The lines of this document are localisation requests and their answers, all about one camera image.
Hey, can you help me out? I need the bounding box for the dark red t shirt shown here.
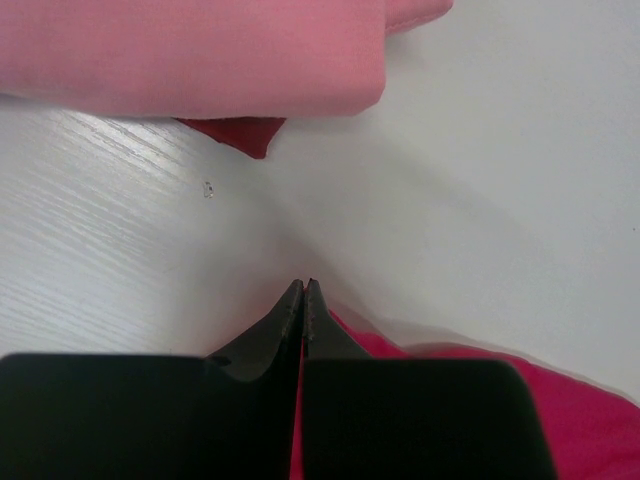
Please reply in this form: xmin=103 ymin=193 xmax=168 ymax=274
xmin=177 ymin=117 xmax=286 ymax=160

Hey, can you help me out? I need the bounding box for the crimson t shirt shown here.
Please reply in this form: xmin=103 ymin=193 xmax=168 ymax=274
xmin=289 ymin=308 xmax=640 ymax=480

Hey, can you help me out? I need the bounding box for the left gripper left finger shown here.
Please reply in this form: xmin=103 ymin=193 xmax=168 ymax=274
xmin=207 ymin=280 xmax=304 ymax=479

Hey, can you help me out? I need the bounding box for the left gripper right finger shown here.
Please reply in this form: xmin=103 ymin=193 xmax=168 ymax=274
xmin=302 ymin=279 xmax=370 ymax=479

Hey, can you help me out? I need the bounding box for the pink t shirt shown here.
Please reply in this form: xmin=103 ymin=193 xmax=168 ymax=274
xmin=1 ymin=0 xmax=451 ymax=119

